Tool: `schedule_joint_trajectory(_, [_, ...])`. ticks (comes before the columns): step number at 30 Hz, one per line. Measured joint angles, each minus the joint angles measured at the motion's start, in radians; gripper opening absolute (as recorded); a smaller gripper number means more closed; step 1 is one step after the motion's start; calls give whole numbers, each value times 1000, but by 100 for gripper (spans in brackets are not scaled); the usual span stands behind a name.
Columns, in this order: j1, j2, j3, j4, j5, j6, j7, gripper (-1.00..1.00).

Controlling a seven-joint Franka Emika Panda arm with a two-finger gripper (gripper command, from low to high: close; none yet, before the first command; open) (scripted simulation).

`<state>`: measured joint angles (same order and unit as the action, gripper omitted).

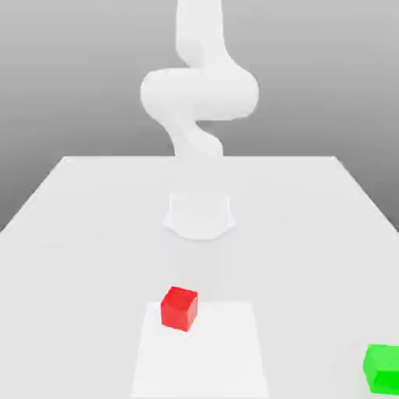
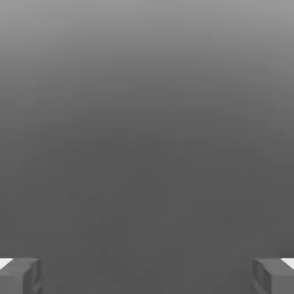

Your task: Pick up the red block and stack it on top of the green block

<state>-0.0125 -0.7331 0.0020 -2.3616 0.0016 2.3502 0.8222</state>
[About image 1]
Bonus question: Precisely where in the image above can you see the small red cube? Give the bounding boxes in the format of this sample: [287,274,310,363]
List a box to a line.
[160,285,200,333]

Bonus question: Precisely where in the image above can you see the small green cube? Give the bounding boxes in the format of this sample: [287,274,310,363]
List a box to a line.
[362,343,399,396]

